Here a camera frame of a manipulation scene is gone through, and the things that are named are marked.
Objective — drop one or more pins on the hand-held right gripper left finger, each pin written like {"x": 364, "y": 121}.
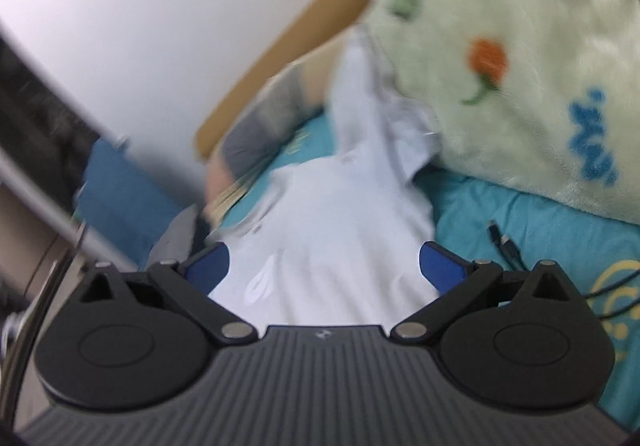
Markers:
{"x": 209, "y": 267}

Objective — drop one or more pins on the blue cloth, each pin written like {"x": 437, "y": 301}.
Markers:
{"x": 125, "y": 196}

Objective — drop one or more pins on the white t-shirt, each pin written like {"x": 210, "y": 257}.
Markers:
{"x": 325, "y": 226}

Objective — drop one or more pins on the green fluffy printed blanket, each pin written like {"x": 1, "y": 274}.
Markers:
{"x": 525, "y": 25}

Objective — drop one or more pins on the teal printed bed sheet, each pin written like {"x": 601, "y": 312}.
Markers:
{"x": 550, "y": 236}

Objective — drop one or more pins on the tan wooden headboard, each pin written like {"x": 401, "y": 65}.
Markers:
{"x": 280, "y": 40}

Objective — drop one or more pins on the grey object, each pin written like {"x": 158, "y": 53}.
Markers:
{"x": 172, "y": 236}

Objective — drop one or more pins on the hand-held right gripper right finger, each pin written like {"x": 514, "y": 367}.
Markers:
{"x": 441, "y": 270}

